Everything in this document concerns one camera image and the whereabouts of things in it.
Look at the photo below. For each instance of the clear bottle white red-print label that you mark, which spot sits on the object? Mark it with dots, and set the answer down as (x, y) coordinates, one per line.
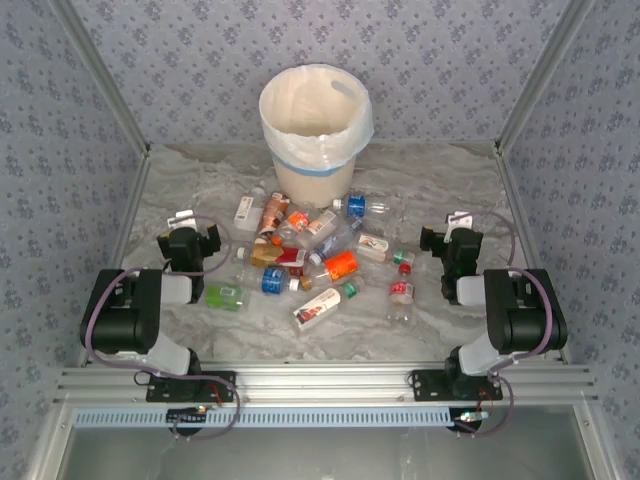
(247, 212)

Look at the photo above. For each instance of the white label green cap bottle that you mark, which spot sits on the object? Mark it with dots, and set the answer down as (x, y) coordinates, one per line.
(375, 246)

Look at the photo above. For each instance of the red label red cap bottle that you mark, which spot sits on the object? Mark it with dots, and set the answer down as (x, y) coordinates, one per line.
(401, 292)

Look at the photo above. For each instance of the yellow red label bottle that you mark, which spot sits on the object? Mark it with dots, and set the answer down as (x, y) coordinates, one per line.
(280, 257)

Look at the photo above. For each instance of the orange label amber cap bottle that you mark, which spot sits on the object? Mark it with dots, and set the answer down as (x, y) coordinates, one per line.
(341, 265)

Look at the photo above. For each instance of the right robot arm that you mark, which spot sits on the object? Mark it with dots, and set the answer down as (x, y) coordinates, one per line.
(525, 320)

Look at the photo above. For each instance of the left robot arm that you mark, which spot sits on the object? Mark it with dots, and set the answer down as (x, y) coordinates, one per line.
(120, 320)

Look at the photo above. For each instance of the cream plastic waste bin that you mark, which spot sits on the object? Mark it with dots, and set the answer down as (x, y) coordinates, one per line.
(312, 189)

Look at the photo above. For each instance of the translucent white bin liner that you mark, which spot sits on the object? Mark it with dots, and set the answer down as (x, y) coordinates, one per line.
(300, 100)

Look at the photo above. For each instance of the brown orange label bottle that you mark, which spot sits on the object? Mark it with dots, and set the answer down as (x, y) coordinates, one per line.
(274, 212)

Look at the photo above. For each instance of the small orange label bottle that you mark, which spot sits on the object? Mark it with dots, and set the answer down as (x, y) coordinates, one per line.
(296, 222)

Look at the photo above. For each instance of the clear bottle pale blue label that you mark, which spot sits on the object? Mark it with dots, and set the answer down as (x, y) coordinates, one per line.
(333, 243)

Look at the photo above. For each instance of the clear bottle white orange label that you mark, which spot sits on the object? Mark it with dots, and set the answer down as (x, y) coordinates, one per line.
(320, 226)

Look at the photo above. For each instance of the white bottle red picture label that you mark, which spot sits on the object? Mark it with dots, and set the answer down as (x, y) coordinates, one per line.
(320, 306)

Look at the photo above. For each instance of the small circuit board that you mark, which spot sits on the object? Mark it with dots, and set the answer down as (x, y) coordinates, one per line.
(182, 415)
(465, 417)

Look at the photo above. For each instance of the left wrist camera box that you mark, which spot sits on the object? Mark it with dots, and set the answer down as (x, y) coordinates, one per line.
(181, 219)

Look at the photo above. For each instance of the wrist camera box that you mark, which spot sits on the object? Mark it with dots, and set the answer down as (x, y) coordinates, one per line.
(460, 220)
(181, 219)

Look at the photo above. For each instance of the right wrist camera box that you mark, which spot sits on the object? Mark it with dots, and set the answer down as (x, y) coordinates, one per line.
(460, 220)

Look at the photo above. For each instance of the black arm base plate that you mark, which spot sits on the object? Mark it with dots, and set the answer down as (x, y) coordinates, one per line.
(425, 385)
(160, 392)

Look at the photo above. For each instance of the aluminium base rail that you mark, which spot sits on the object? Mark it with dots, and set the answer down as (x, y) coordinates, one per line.
(325, 385)

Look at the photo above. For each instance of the aluminium frame post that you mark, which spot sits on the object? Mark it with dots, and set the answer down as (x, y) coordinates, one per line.
(542, 75)
(103, 75)

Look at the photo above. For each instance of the aluminium frame leg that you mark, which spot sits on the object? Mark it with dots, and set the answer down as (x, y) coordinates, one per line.
(47, 450)
(597, 450)

